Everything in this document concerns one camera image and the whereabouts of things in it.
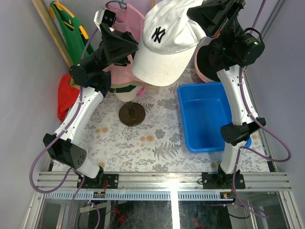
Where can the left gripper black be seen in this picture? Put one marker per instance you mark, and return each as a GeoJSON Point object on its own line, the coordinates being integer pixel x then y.
{"type": "Point", "coordinates": [105, 44]}

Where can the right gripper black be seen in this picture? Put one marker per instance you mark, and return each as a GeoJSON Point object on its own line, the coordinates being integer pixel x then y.
{"type": "Point", "coordinates": [213, 16]}

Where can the pink baseball cap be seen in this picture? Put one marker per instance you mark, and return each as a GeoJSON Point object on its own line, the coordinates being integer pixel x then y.
{"type": "Point", "coordinates": [122, 74]}

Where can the pink t-shirt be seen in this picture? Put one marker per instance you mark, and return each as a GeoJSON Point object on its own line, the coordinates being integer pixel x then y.
{"type": "Point", "coordinates": [130, 20]}

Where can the black hat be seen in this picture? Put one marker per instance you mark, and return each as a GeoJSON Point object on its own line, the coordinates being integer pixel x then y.
{"type": "Point", "coordinates": [207, 70]}

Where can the dark green cap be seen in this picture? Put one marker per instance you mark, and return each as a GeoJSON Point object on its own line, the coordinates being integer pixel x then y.
{"type": "Point", "coordinates": [125, 89]}

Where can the white cap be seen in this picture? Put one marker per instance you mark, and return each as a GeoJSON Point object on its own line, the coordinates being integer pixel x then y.
{"type": "Point", "coordinates": [168, 41]}

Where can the cream foam mannequin head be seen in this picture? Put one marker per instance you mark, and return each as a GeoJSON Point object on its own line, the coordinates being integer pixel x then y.
{"type": "Point", "coordinates": [128, 96]}

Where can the dark mannequin base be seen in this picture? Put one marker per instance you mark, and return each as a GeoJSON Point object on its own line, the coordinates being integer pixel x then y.
{"type": "Point", "coordinates": [132, 114]}

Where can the blue plastic bin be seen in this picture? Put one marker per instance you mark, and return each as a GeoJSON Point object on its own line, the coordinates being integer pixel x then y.
{"type": "Point", "coordinates": [204, 109]}

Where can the khaki hat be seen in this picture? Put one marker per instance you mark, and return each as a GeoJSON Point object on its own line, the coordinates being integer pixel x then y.
{"type": "Point", "coordinates": [135, 83]}

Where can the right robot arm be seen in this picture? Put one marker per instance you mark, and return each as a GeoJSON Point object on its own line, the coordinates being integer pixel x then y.
{"type": "Point", "coordinates": [230, 49]}

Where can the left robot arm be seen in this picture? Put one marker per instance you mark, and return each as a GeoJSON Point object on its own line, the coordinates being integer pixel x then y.
{"type": "Point", "coordinates": [94, 82]}

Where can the green tank top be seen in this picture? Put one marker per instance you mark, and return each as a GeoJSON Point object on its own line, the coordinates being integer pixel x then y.
{"type": "Point", "coordinates": [75, 42]}

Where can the red cloth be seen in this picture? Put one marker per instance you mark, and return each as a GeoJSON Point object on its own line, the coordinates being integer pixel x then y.
{"type": "Point", "coordinates": [67, 95]}

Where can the yellow hanger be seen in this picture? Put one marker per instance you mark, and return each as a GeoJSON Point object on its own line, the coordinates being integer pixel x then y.
{"type": "Point", "coordinates": [69, 23]}

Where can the wooden clothes rack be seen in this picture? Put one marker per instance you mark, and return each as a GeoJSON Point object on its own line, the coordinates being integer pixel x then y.
{"type": "Point", "coordinates": [48, 21]}

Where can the floral table mat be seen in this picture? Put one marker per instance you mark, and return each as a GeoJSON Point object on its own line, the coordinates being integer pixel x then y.
{"type": "Point", "coordinates": [156, 145]}

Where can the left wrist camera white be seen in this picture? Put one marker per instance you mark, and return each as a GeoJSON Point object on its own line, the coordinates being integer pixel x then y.
{"type": "Point", "coordinates": [105, 16]}

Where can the aluminium rail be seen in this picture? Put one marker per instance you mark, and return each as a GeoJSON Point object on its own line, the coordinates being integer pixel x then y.
{"type": "Point", "coordinates": [162, 186]}

